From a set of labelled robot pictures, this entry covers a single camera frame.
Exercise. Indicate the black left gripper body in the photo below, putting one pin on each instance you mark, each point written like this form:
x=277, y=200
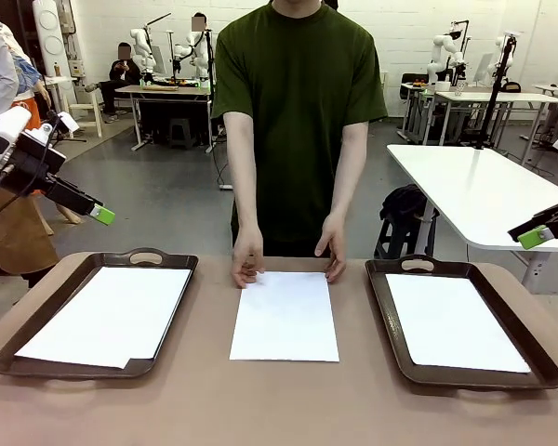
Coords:
x=32, y=162

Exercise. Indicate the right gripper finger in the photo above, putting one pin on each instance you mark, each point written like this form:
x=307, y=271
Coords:
x=523, y=227
x=535, y=237

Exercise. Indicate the white A4 paper sheet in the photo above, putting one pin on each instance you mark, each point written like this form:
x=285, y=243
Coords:
x=451, y=320
x=166, y=313
x=286, y=320
x=93, y=316

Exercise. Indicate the person's left forearm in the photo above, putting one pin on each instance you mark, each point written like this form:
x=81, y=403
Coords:
x=349, y=176

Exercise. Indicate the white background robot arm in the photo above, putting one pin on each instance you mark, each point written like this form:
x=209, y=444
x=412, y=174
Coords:
x=142, y=46
x=197, y=51
x=502, y=44
x=439, y=51

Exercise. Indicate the person's right forearm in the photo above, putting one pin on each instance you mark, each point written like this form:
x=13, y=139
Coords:
x=242, y=186

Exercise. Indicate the person's right hand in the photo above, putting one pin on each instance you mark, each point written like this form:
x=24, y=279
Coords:
x=248, y=253

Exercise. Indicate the person's left hand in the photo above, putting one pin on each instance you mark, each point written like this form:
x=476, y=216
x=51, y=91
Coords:
x=335, y=241

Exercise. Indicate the large white table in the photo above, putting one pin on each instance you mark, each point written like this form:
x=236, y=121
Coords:
x=469, y=195

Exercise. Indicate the small white side table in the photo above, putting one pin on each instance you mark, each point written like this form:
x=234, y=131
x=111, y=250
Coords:
x=58, y=80

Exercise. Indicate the brown bottle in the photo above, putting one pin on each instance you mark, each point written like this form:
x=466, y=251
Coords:
x=57, y=69

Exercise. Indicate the small black stool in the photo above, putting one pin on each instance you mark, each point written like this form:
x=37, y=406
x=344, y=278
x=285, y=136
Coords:
x=180, y=132

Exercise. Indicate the seated person in black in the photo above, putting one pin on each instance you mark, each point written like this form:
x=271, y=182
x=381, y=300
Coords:
x=121, y=74

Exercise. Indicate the white tower air conditioner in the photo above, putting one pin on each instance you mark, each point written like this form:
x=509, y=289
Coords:
x=51, y=37

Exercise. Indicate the black step stool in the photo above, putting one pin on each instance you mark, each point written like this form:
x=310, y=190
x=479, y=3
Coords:
x=390, y=237

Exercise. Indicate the white background desk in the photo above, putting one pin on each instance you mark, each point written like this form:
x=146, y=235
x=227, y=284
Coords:
x=493, y=96

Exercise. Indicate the wooden top background table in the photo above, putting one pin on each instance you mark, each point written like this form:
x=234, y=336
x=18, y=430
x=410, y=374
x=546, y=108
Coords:
x=167, y=90

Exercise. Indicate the small black bag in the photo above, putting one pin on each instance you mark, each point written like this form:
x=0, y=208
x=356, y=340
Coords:
x=511, y=87

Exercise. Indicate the white power strip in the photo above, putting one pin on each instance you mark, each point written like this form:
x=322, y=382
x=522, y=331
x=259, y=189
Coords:
x=226, y=187

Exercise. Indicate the dark brown plastic tray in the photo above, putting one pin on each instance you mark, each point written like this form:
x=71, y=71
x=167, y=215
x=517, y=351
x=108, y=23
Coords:
x=74, y=371
x=386, y=306

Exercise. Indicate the standing person behind robot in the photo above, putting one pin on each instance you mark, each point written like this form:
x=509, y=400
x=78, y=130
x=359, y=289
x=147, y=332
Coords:
x=198, y=23

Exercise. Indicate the person in green T-shirt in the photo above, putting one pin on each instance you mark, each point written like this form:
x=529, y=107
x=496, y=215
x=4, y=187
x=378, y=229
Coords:
x=297, y=116

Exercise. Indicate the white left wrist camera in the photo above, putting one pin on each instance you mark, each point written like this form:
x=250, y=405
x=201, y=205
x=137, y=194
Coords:
x=67, y=122

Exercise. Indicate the black camera pole stand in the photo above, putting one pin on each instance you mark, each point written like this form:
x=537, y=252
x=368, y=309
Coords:
x=493, y=102

